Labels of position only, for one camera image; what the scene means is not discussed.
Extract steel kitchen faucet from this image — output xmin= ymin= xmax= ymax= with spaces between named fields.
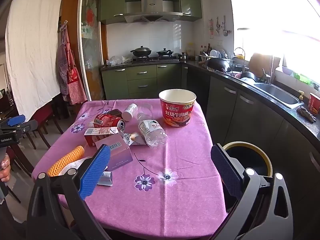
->
xmin=262 ymin=55 xmax=275 ymax=84

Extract hanging kitchen utensils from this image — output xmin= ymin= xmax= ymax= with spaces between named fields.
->
xmin=207 ymin=15 xmax=232 ymax=38

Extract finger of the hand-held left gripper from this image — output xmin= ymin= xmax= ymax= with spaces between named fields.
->
xmin=7 ymin=115 xmax=26 ymax=127
xmin=14 ymin=120 xmax=38 ymax=137

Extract red and white milk carton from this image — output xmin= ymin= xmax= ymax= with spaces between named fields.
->
xmin=84 ymin=127 xmax=123 ymax=147

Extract large black wok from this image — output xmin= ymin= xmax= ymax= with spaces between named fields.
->
xmin=205 ymin=57 xmax=230 ymax=72

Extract red instant noodle cup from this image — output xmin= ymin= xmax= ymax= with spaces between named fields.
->
xmin=159 ymin=89 xmax=197 ymax=128

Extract row of sauce bottles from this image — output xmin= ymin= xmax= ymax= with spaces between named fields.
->
xmin=199 ymin=43 xmax=213 ymax=55

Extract clear plastic cup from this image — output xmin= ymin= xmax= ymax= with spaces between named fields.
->
xmin=137 ymin=103 xmax=153 ymax=120

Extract red paper cup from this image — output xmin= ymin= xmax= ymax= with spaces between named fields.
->
xmin=309 ymin=92 xmax=320 ymax=115

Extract brown cutting board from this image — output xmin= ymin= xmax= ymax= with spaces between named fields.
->
xmin=250 ymin=52 xmax=280 ymax=77

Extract clear plastic water bottle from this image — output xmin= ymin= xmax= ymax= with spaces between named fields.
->
xmin=138 ymin=119 xmax=168 ymax=147

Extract orange foam fruit net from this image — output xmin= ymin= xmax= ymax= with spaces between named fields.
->
xmin=47 ymin=146 xmax=85 ymax=177

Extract white hanging sheet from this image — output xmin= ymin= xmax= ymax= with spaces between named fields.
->
xmin=5 ymin=0 xmax=64 ymax=120

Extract gas stove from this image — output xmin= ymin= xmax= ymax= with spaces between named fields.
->
xmin=132 ymin=56 xmax=180 ymax=63

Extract dark wooden chair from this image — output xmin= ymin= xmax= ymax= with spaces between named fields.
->
xmin=25 ymin=102 xmax=64 ymax=150

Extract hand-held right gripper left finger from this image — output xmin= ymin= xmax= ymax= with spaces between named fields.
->
xmin=26 ymin=144 xmax=112 ymax=240

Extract person's left hand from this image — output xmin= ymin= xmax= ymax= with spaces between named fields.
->
xmin=0 ymin=153 xmax=12 ymax=183

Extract green wall cabinets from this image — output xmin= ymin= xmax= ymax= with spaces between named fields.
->
xmin=100 ymin=0 xmax=202 ymax=25

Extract bright window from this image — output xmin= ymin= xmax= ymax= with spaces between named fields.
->
xmin=229 ymin=0 xmax=320 ymax=88

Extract white pill bottle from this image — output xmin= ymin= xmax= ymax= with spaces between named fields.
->
xmin=122 ymin=103 xmax=138 ymax=122

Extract dark rag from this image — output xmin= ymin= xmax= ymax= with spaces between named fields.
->
xmin=296 ymin=106 xmax=317 ymax=123

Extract steel range hood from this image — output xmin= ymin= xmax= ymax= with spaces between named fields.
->
xmin=124 ymin=0 xmax=183 ymax=23

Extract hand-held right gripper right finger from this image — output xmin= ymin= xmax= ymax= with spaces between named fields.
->
xmin=210 ymin=144 xmax=294 ymax=240

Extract black cooking pot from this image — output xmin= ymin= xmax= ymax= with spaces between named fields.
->
xmin=241 ymin=71 xmax=257 ymax=82

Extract pink floral tablecloth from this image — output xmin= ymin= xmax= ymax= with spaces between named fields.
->
xmin=31 ymin=99 xmax=228 ymax=233

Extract red soda can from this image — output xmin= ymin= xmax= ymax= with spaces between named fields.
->
xmin=94 ymin=113 xmax=126 ymax=133

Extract white paper towel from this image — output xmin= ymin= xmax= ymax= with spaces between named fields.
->
xmin=59 ymin=157 xmax=88 ymax=178

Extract green base cabinets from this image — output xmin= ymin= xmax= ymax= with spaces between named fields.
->
xmin=101 ymin=64 xmax=188 ymax=100

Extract red checked apron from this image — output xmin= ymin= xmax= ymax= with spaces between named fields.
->
xmin=56 ymin=20 xmax=88 ymax=105

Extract green plastic basket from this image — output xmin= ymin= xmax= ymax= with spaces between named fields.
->
xmin=292 ymin=72 xmax=313 ymax=85

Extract purple carton box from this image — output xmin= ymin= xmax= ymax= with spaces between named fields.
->
xmin=95 ymin=133 xmax=133 ymax=172

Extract small silver wrapper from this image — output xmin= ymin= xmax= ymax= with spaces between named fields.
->
xmin=97 ymin=170 xmax=113 ymax=187

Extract glass sliding door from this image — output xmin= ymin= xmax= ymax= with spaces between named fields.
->
xmin=77 ymin=0 xmax=108 ymax=100

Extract white snack wrapper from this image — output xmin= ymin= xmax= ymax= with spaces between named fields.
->
xmin=123 ymin=132 xmax=147 ymax=146

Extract black bin with yellow rim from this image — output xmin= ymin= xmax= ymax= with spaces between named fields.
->
xmin=221 ymin=141 xmax=273 ymax=205

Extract clear plastic bags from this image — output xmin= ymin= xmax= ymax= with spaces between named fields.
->
xmin=106 ymin=55 xmax=133 ymax=66

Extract steel sink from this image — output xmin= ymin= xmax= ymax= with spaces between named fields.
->
xmin=252 ymin=82 xmax=304 ymax=109

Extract dark base cabinets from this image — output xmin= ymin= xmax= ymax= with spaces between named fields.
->
xmin=186 ymin=65 xmax=320 ymax=240

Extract black wok with lid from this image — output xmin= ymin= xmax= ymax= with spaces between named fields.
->
xmin=130 ymin=46 xmax=152 ymax=57

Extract dish rack with plates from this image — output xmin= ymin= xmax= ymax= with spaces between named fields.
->
xmin=209 ymin=49 xmax=229 ymax=59

